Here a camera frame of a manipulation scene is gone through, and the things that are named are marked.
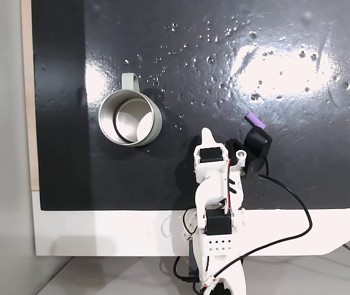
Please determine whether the purple pen grip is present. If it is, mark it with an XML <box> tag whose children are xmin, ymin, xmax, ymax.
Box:
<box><xmin>245</xmin><ymin>112</ymin><xmax>267</xmax><ymax>130</ymax></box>

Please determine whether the black glossy mat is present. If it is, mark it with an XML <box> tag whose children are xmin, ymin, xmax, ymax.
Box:
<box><xmin>30</xmin><ymin>0</ymin><xmax>350</xmax><ymax>212</ymax></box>

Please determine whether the white tape with red print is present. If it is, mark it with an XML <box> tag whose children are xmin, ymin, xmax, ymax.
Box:
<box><xmin>202</xmin><ymin>275</ymin><xmax>218</xmax><ymax>288</ymax></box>

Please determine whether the beige wooden board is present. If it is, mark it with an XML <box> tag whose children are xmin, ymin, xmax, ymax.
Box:
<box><xmin>20</xmin><ymin>0</ymin><xmax>41</xmax><ymax>192</ymax></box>

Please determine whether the black oval camera box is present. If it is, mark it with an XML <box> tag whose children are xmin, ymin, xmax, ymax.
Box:
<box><xmin>242</xmin><ymin>126</ymin><xmax>273</xmax><ymax>179</ymax></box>

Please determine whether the red and black servo wire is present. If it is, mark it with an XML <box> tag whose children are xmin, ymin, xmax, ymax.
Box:
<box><xmin>182</xmin><ymin>208</ymin><xmax>196</xmax><ymax>236</ymax></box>

